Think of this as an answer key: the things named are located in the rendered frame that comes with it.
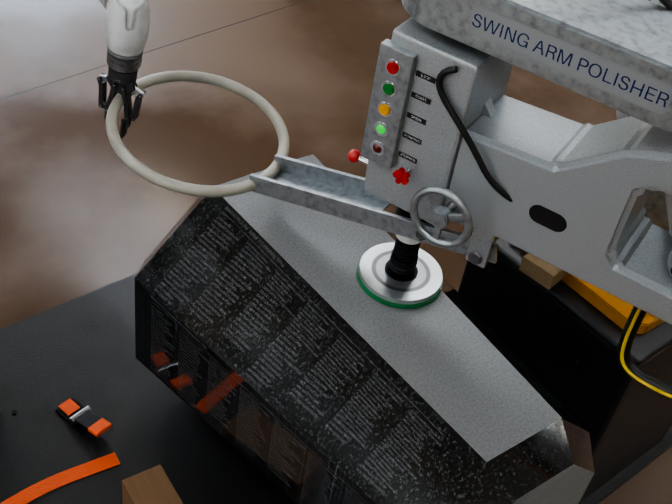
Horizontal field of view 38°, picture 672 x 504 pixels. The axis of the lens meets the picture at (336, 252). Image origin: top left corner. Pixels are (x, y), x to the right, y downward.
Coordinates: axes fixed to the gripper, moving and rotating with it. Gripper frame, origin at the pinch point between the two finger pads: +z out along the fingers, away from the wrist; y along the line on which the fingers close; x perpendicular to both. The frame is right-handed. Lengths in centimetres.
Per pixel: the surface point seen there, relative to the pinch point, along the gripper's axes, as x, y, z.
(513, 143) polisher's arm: -27, 97, -64
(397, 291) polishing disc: -24, 88, -8
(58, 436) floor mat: -46, 12, 86
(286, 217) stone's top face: -8, 54, 0
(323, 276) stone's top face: -25, 70, -3
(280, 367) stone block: -46, 69, 11
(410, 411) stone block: -55, 101, -5
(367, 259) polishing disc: -17, 78, -6
